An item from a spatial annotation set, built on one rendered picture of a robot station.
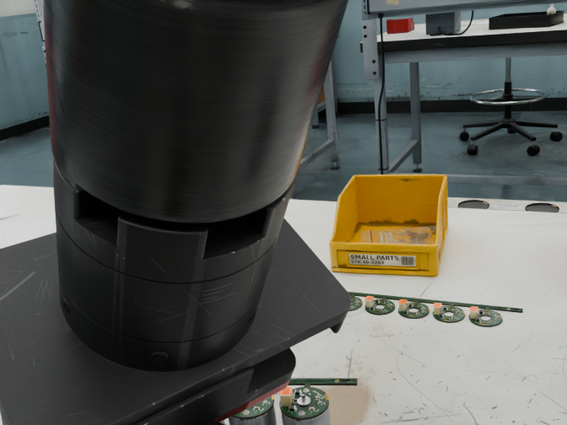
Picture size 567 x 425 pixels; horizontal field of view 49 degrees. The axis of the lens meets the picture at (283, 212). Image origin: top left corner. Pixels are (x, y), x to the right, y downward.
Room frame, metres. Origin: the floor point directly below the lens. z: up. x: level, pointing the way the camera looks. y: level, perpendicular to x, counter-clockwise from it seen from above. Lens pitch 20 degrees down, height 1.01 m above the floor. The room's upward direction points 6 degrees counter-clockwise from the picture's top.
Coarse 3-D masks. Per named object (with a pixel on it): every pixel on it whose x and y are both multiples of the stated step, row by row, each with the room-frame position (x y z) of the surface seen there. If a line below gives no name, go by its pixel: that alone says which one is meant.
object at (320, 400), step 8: (296, 392) 0.27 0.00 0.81; (304, 392) 0.27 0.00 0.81; (312, 392) 0.27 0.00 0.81; (320, 392) 0.27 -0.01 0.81; (280, 400) 0.27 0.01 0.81; (312, 400) 0.27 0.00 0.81; (320, 400) 0.26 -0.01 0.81; (328, 400) 0.26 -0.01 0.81; (280, 408) 0.26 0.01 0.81; (288, 408) 0.26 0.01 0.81; (296, 408) 0.26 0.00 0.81; (304, 408) 0.26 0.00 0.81; (312, 408) 0.26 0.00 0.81; (320, 408) 0.26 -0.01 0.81; (288, 416) 0.26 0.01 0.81; (296, 416) 0.25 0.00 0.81; (304, 416) 0.25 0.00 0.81; (312, 416) 0.25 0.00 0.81
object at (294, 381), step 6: (294, 378) 0.29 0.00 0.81; (300, 378) 0.28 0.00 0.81; (306, 378) 0.28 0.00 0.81; (312, 378) 0.28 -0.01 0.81; (318, 378) 0.28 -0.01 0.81; (324, 378) 0.28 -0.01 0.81; (330, 378) 0.28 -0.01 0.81; (336, 378) 0.28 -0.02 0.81; (342, 378) 0.28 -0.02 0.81; (348, 378) 0.28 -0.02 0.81; (354, 378) 0.28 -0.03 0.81; (294, 384) 0.28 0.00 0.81; (300, 384) 0.28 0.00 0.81; (306, 384) 0.28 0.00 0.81; (312, 384) 0.28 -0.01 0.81; (318, 384) 0.28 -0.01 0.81; (324, 384) 0.28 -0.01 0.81; (330, 384) 0.28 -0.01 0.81; (336, 384) 0.28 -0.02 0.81; (342, 384) 0.28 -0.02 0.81; (348, 384) 0.28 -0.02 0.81; (354, 384) 0.27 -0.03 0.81
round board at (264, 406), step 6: (270, 396) 0.27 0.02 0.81; (264, 402) 0.27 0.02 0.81; (270, 402) 0.27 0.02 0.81; (252, 408) 0.26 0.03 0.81; (258, 408) 0.26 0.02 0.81; (264, 408) 0.26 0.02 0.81; (270, 408) 0.26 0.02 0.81; (240, 414) 0.26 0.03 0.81; (252, 414) 0.26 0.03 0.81; (258, 414) 0.26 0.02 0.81
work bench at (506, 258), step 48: (0, 192) 0.95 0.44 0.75; (48, 192) 0.92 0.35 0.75; (0, 240) 0.73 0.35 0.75; (480, 240) 0.57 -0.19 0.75; (528, 240) 0.56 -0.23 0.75; (384, 288) 0.49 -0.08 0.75; (432, 288) 0.48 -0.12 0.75; (480, 288) 0.47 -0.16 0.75; (528, 288) 0.46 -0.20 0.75; (336, 336) 0.42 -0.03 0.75; (384, 336) 0.42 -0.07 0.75; (432, 336) 0.41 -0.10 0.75; (480, 336) 0.40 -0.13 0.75; (528, 336) 0.39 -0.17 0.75; (384, 384) 0.36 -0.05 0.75; (432, 384) 0.35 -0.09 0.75; (480, 384) 0.35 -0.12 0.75; (528, 384) 0.34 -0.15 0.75
